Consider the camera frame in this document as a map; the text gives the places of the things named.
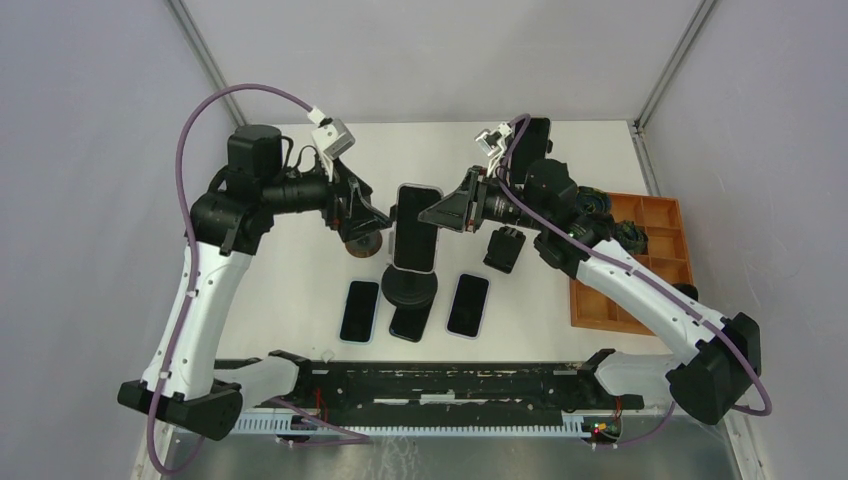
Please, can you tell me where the phone with white case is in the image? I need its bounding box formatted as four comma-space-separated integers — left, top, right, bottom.
389, 306, 431, 343

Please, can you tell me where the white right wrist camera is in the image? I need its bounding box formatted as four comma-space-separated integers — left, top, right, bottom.
474, 122, 515, 178

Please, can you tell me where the orange compartment tray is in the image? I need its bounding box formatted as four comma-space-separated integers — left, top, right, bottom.
570, 193, 698, 336

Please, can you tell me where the wooden-base black plate stand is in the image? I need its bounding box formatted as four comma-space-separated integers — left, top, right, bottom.
344, 231, 383, 259

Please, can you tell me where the blue yellow rolled tie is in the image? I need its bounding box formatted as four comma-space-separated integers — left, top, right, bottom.
576, 186, 612, 214

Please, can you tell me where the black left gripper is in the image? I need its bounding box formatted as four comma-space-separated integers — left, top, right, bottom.
263, 149, 393, 241

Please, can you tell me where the green blue rolled tie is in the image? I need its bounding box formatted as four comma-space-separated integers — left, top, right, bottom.
613, 220, 649, 255

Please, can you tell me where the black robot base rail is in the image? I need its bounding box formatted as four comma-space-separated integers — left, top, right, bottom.
215, 358, 645, 429

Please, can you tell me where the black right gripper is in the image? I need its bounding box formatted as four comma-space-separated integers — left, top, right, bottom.
419, 165, 549, 232

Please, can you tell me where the phone with purple case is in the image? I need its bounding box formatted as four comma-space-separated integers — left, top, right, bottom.
446, 273, 490, 339

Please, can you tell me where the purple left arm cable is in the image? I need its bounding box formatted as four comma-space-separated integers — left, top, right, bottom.
145, 83, 376, 477

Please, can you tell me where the black folding phone stand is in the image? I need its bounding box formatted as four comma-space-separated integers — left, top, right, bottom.
483, 226, 526, 274

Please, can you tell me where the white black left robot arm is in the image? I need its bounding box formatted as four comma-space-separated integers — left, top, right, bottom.
117, 120, 390, 441

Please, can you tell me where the white slotted cable duct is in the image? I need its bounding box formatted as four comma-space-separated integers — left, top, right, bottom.
231, 408, 619, 440

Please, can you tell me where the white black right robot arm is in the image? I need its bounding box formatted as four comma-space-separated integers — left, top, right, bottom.
419, 158, 773, 425

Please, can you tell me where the phone with light blue case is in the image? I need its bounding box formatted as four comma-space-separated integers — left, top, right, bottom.
339, 280, 380, 344

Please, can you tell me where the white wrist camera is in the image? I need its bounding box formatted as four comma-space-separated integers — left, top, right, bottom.
307, 106, 355, 181
474, 122, 515, 178

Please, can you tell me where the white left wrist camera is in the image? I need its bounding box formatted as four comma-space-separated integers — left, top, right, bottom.
307, 106, 355, 181

